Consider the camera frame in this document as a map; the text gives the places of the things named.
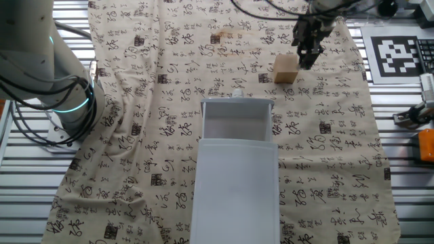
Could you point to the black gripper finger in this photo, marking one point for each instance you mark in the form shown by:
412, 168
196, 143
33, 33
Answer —
302, 57
312, 57

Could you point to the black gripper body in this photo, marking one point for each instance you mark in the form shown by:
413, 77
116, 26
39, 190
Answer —
313, 32

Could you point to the wooden block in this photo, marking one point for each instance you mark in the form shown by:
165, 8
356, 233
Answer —
285, 69

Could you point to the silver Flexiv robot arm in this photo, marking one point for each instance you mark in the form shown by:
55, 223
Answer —
30, 57

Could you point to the white drawer cabinet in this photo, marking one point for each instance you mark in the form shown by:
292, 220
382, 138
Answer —
235, 189

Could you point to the black white fiducial marker board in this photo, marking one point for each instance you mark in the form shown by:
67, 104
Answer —
396, 57

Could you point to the grey equipment box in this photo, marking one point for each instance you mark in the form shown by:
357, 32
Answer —
424, 13

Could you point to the black keyboard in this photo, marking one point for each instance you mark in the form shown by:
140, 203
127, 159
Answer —
426, 54

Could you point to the white ribbed device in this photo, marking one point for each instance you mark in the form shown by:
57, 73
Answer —
428, 86

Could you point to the orange plastic object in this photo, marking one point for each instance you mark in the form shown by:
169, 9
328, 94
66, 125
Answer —
427, 145

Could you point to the beige calligraphy print cloth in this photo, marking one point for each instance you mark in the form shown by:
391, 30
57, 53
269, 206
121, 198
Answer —
142, 135

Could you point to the small metal bracket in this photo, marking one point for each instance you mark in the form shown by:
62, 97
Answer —
93, 71

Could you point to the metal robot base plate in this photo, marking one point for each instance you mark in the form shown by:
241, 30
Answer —
56, 140

